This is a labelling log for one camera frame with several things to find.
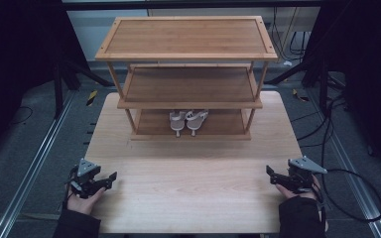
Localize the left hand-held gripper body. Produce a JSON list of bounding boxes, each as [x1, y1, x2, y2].
[[67, 158, 106, 199]]

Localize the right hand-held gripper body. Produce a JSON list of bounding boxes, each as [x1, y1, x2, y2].
[[277, 156, 328, 194]]

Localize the white high-heel shoe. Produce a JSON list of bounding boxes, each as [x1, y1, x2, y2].
[[169, 109, 190, 138], [185, 109, 209, 137]]

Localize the wooden three-tier shoe rack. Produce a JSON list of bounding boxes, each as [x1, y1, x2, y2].
[[94, 15, 279, 142]]

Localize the person's right hand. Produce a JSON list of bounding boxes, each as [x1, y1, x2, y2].
[[275, 174, 329, 233]]

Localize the person's left hand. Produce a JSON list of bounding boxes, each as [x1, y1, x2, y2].
[[66, 186, 107, 216]]

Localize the yellow and black tape piece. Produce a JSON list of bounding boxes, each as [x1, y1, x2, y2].
[[292, 88, 311, 103], [85, 89, 98, 107]]

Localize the black metal stand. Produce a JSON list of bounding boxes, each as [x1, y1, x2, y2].
[[53, 59, 113, 120], [264, 59, 332, 117]]

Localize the left hand-held gripper cable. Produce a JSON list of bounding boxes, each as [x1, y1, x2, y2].
[[63, 165, 79, 210]]

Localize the hand-held gripper cable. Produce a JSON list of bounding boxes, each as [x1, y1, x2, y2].
[[312, 179, 327, 229], [63, 165, 79, 210]]

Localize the right hand-held gripper cable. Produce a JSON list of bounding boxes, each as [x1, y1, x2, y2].
[[312, 179, 327, 229]]

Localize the aluminium floor rail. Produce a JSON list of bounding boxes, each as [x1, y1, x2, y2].
[[0, 90, 77, 238], [306, 88, 381, 238]]

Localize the thick black looped cable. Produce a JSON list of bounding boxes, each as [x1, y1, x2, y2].
[[320, 95, 381, 223]]

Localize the thin black floor cable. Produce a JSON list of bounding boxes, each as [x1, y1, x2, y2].
[[9, 105, 34, 127]]

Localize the hanging black wall cables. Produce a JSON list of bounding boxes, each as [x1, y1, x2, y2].
[[270, 6, 310, 63]]

